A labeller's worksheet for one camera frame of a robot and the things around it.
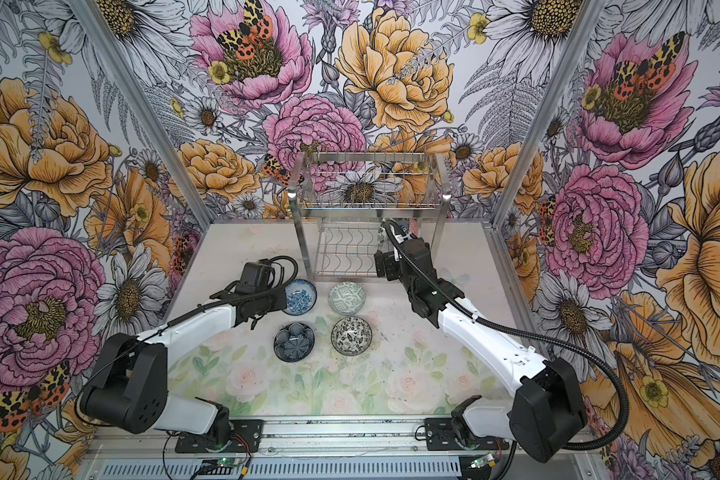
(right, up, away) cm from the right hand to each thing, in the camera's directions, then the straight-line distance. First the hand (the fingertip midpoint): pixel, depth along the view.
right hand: (397, 256), depth 81 cm
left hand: (-34, -15, +10) cm, 38 cm away
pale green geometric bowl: (-15, -14, +18) cm, 27 cm away
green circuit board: (-40, -48, -10) cm, 63 cm away
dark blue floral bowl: (-29, -26, +8) cm, 40 cm away
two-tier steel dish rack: (-18, +21, +37) cm, 46 cm away
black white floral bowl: (-13, -24, +8) cm, 28 cm away
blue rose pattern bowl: (-29, -13, +13) cm, 34 cm away
